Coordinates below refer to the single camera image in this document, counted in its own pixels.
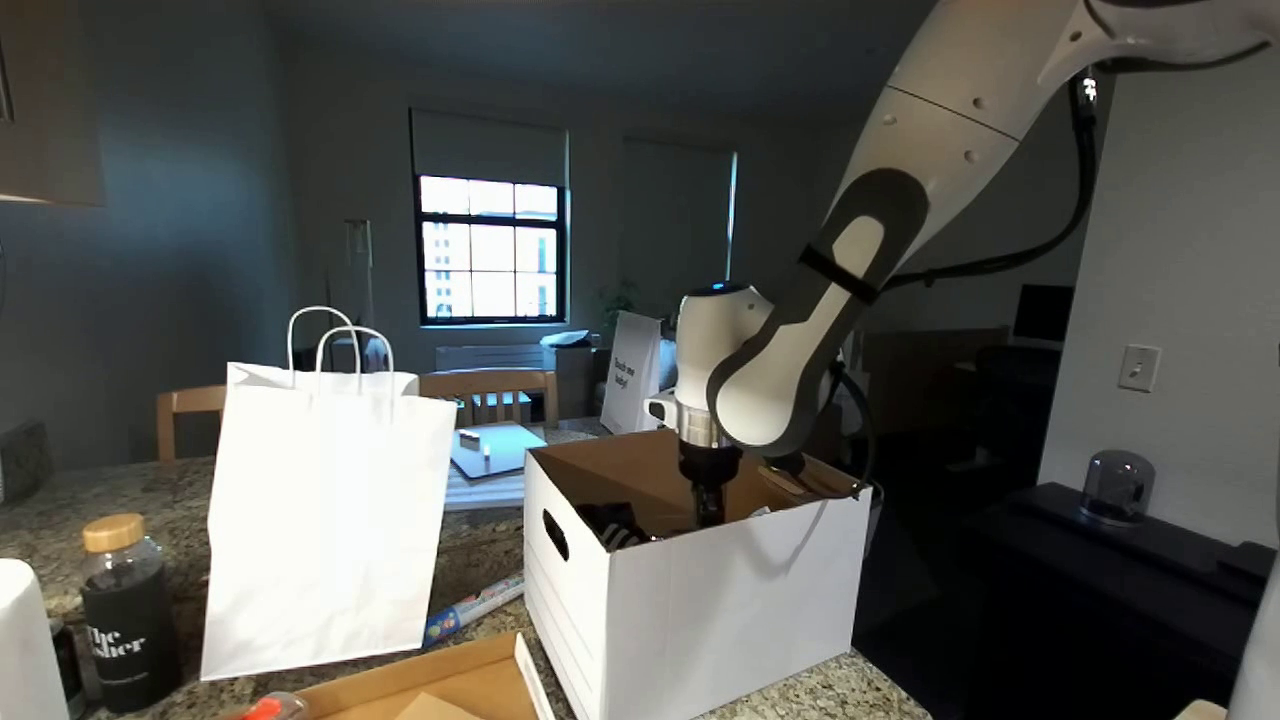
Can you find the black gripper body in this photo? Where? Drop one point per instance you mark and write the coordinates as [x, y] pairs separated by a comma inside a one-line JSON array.
[[711, 464]]

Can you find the white cardboard box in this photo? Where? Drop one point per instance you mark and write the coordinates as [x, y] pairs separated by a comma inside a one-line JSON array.
[[734, 624]]

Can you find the pale flat box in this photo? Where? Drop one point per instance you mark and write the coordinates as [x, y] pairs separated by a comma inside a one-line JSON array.
[[503, 445]]

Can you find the brown cardboard box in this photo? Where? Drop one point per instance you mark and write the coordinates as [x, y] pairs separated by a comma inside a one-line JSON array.
[[442, 680]]

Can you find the black white striped item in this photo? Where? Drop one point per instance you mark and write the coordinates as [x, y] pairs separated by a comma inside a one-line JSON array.
[[620, 529]]

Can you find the white bag with print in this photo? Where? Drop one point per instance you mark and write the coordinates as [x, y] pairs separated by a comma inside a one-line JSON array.
[[628, 381]]

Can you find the wooden chair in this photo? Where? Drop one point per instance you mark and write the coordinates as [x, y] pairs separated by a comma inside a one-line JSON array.
[[485, 381], [187, 396]]

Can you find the blue snack packet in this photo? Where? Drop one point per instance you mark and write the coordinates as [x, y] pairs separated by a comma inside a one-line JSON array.
[[472, 609]]

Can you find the large grid window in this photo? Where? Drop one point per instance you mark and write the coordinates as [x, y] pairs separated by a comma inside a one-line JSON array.
[[490, 245]]

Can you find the dark monitor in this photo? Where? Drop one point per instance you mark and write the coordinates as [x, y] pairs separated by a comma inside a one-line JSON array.
[[1042, 317]]

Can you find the white window blind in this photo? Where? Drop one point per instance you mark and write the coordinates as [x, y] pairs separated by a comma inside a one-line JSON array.
[[490, 146]]

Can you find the glass dome jar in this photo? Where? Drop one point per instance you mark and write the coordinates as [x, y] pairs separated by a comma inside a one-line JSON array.
[[1119, 487]]

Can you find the black low cabinet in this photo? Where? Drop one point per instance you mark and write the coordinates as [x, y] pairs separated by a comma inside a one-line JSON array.
[[1104, 613]]

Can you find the dark jar with wooden lid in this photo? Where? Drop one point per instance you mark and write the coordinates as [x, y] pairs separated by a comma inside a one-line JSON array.
[[122, 624]]

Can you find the white countertop appliance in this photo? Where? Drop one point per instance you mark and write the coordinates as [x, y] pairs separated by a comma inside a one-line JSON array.
[[26, 653]]

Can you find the white wall outlet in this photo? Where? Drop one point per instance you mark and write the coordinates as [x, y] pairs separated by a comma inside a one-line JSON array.
[[1136, 364]]

